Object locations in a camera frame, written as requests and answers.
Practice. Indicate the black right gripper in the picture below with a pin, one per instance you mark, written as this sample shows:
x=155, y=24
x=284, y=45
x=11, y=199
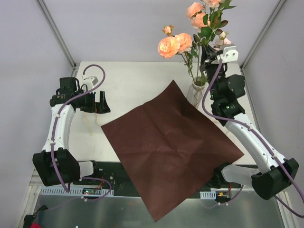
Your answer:
x=210, y=60

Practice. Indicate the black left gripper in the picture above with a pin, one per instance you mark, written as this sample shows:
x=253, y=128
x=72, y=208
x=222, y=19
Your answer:
x=95, y=102

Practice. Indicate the cream printed ribbon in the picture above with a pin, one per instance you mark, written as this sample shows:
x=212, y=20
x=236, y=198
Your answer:
x=90, y=122

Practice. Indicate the small pink bud stem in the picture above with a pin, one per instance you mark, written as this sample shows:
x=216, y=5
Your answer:
x=215, y=10

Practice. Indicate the tall peach rose stem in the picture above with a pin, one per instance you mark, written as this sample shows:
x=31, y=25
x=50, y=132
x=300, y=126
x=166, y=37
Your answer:
x=199, y=20

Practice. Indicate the beige faceted vase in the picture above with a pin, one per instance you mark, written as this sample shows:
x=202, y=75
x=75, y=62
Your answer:
x=195, y=94

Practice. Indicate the red wrapping paper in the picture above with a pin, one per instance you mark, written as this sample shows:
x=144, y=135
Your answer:
x=169, y=149

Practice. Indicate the pale pink flower stem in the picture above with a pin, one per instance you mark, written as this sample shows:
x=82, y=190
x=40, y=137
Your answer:
x=221, y=40

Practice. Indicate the large peach rose stem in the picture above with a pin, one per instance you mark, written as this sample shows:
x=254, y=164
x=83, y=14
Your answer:
x=181, y=45

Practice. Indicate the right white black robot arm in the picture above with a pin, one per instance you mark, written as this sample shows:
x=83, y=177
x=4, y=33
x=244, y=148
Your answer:
x=274, y=172

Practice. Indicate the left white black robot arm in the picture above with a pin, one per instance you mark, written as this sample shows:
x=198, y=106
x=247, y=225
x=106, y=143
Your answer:
x=55, y=164

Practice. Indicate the shiny metal floor sheet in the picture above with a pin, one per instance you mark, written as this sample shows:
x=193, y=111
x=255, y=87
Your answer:
x=246, y=211

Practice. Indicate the red black object corner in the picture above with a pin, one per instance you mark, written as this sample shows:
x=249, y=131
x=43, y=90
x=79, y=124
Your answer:
x=28, y=221

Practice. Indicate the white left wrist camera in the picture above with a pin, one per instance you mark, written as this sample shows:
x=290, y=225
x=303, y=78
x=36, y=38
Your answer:
x=89, y=83

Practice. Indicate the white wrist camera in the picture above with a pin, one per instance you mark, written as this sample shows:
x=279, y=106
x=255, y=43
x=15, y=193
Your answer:
x=89, y=83
x=227, y=53

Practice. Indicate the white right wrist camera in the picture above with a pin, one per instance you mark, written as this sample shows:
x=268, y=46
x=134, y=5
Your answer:
x=227, y=53

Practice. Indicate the left aluminium frame post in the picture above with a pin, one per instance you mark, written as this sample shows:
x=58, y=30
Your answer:
x=56, y=33

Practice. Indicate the aluminium frame post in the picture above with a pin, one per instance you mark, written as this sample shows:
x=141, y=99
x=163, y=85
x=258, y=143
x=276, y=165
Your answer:
x=56, y=33
x=269, y=22

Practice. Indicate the right aluminium frame post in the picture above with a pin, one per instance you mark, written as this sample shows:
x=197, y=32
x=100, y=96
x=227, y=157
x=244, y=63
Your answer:
x=269, y=22

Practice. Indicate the left white cable duct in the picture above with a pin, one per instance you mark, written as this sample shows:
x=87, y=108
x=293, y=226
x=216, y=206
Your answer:
x=76, y=191

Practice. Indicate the white cable duct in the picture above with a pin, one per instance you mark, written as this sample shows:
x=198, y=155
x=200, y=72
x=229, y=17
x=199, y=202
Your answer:
x=76, y=191
x=208, y=195

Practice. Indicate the right white cable duct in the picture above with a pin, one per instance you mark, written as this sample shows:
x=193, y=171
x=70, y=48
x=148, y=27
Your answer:
x=208, y=195

